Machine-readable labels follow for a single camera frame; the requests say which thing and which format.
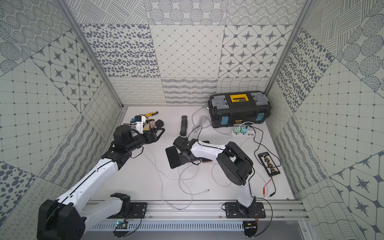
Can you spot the green charger plug right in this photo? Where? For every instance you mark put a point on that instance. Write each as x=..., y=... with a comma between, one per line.
x=244, y=130

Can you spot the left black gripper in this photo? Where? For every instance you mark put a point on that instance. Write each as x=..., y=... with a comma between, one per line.
x=154, y=135

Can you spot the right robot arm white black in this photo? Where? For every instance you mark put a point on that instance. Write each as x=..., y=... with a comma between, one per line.
x=236, y=165

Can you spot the green charger plug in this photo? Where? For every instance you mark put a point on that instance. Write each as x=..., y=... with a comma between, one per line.
x=237, y=130
x=244, y=130

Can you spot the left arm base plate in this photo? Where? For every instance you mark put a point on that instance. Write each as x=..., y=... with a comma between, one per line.
x=133, y=210

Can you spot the yellow black pliers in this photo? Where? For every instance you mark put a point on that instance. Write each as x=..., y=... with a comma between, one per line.
x=151, y=114

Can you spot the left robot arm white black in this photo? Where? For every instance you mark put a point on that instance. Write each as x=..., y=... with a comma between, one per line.
x=66, y=218

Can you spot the blue case phone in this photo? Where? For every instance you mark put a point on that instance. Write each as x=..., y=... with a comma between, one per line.
x=173, y=157

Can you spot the white power strip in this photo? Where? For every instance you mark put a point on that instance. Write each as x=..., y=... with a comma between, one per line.
x=247, y=135

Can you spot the black toolbox yellow handle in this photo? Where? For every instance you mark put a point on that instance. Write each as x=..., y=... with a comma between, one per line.
x=234, y=109

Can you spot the pink case phone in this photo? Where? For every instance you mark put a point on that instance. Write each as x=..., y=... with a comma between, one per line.
x=204, y=160

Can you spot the green charger plug left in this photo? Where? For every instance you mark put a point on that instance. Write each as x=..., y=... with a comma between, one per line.
x=237, y=130

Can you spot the aluminium front rail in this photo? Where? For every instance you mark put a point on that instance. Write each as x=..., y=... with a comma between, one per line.
x=278, y=210

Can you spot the black ribbed cylinder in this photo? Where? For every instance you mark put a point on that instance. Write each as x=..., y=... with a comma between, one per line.
x=184, y=126

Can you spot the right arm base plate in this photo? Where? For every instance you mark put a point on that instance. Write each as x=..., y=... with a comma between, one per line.
x=235, y=210

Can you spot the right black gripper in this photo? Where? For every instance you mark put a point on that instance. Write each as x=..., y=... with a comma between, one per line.
x=182, y=159

